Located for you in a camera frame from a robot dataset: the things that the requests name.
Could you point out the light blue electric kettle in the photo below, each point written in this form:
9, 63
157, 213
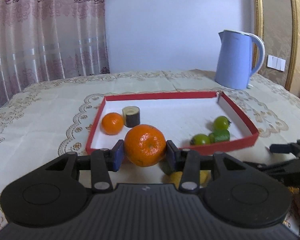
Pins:
232, 60

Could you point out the small yellow longan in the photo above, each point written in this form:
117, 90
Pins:
175, 178

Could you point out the green cucumber piece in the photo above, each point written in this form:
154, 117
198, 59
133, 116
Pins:
221, 135

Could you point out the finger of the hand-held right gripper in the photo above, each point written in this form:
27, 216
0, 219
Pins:
282, 148
257, 165

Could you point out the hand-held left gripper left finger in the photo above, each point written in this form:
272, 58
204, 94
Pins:
118, 155

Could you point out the white wall switch panel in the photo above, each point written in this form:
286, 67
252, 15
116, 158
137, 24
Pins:
276, 62

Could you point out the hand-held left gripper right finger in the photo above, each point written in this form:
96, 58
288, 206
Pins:
171, 158

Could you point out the gold wall moulding strip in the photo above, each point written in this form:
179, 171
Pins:
259, 10
293, 30

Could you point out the dark green cone-shaped fruit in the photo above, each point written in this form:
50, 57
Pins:
166, 168

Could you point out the green tomato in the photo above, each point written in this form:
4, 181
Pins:
221, 122
200, 139

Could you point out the dark sugarcane piece smooth cut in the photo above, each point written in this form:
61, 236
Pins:
132, 117

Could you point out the large orange mandarin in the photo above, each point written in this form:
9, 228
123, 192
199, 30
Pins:
145, 145

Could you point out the small orange mandarin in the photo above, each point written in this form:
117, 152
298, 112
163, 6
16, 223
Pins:
112, 123

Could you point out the yellow longan with stem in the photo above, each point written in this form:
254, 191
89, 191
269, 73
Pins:
205, 177

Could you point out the red cardboard tray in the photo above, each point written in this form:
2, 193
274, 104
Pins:
170, 112

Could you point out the pink patterned curtain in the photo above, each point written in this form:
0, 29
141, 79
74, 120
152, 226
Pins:
40, 42

